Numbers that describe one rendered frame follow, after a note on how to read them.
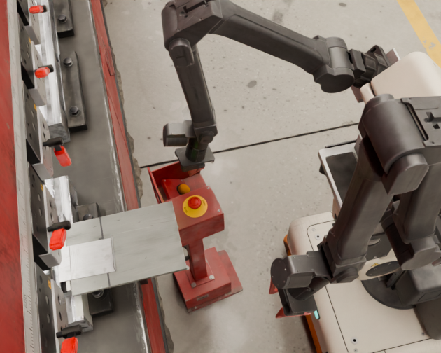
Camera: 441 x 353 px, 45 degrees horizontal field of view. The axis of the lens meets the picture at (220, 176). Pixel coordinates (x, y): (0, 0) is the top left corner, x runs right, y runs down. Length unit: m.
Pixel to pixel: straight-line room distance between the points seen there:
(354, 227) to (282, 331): 1.41
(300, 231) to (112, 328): 0.97
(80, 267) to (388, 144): 0.82
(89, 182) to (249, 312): 1.00
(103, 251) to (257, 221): 1.22
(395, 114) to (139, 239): 0.76
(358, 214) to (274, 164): 1.74
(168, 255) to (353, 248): 0.48
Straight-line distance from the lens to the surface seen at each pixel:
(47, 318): 0.93
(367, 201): 0.77
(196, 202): 1.51
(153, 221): 1.28
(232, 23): 1.02
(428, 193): 0.83
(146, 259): 1.24
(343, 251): 0.93
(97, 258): 1.26
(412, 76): 1.07
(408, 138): 0.66
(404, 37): 3.18
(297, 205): 2.43
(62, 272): 1.27
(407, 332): 2.01
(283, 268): 1.00
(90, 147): 1.58
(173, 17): 1.04
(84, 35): 1.88
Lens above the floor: 2.14
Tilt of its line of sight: 59 degrees down
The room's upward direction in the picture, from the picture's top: 3 degrees counter-clockwise
